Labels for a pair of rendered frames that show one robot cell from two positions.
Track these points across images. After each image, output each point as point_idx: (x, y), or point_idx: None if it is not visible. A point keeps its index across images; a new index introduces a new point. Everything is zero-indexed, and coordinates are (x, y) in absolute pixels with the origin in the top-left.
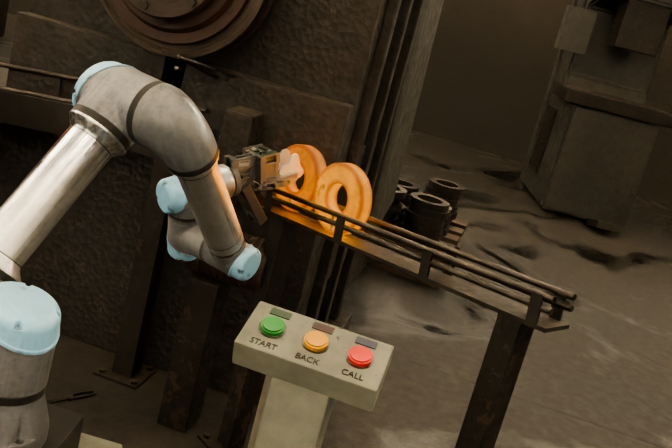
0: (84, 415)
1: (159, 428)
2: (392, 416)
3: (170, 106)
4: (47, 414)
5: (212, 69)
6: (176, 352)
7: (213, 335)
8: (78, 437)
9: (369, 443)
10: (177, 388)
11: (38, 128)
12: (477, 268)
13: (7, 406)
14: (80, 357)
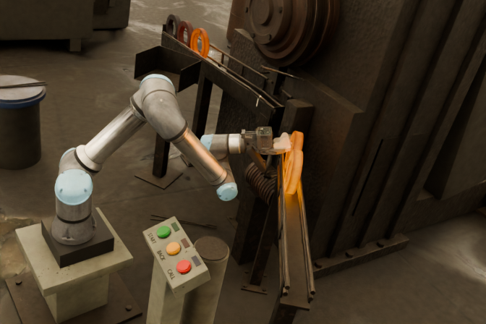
0: (202, 236)
1: (229, 257)
2: (375, 312)
3: (152, 104)
4: (87, 231)
5: (287, 75)
6: (239, 223)
7: (257, 221)
8: (111, 246)
9: (339, 320)
10: (238, 241)
11: (224, 90)
12: (284, 246)
13: (62, 221)
14: (229, 207)
